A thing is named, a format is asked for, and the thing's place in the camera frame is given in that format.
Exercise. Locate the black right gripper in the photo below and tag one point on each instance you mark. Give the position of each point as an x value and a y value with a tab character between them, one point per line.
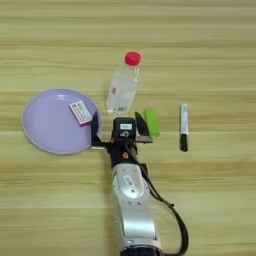
121	151

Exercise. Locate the green rectangular block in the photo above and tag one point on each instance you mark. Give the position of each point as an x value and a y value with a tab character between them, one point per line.
152	121

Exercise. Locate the clear water bottle red cap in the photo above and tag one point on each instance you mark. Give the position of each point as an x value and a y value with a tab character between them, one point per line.
121	90

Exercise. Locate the small red and white box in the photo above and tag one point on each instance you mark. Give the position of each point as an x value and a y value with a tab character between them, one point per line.
80	112

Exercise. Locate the white marker with black cap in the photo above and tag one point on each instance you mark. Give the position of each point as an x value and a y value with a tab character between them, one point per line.
184	116

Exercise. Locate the lavender round plate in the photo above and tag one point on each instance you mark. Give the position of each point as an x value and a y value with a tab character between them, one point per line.
50	126

